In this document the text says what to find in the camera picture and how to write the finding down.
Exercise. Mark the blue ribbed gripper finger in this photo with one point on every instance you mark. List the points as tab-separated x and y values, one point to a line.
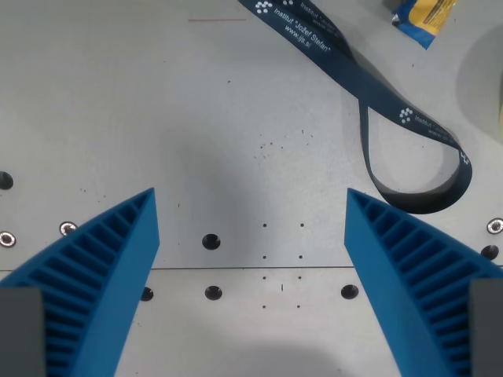
397	282
106	282

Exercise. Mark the silver hex socket screw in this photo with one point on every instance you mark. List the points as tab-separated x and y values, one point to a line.
67	227
495	225
6	239

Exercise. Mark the yellow and blue packet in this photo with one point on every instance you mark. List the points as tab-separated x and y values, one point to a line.
422	17

